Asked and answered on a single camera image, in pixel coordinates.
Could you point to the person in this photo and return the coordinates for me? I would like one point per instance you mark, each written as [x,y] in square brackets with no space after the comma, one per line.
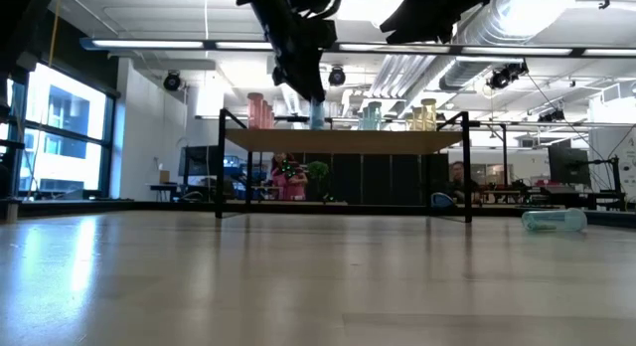
[295,184]
[459,182]

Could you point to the small cardboard box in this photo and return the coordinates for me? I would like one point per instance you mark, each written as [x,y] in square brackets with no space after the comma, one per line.
[164,177]

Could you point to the wooden shelf black metal frame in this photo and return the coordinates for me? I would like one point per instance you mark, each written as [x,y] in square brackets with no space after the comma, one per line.
[348,142]

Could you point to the blue chair back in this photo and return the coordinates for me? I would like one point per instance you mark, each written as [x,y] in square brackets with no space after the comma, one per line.
[442,201]

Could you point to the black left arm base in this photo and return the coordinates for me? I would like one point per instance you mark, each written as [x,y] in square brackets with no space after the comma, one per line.
[6,179]

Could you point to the background work desk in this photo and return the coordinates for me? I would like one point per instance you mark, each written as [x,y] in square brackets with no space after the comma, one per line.
[169,187]

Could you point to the blue pill bottle white cap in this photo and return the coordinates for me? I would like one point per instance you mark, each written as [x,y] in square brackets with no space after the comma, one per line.
[318,118]

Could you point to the dark partition panels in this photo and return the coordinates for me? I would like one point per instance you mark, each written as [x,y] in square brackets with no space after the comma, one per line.
[387,179]

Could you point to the black aluminium table frame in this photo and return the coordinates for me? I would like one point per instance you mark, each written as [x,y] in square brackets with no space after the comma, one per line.
[149,207]

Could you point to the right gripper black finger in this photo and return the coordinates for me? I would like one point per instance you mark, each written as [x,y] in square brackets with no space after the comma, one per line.
[417,25]

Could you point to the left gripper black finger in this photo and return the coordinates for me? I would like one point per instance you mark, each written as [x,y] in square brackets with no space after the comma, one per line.
[288,67]
[313,77]

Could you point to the long ceiling light strip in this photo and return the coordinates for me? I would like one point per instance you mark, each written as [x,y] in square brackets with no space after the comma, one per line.
[149,44]

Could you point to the black equipment stand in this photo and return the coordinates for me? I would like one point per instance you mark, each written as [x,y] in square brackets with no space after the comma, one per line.
[616,182]

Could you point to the large window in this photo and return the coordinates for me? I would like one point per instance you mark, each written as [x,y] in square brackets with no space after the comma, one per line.
[64,152]

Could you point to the black ceiling spotlight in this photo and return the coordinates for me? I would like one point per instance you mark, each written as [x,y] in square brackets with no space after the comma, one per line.
[336,76]
[172,81]
[507,76]
[551,116]

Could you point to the small green potted tree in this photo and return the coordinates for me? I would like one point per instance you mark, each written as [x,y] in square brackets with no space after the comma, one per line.
[318,171]

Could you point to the black computer monitor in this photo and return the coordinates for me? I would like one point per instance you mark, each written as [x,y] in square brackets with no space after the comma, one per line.
[566,164]
[199,161]

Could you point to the yellow pill bottle white cap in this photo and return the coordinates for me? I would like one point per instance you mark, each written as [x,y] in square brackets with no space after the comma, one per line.
[429,117]
[418,120]
[410,123]

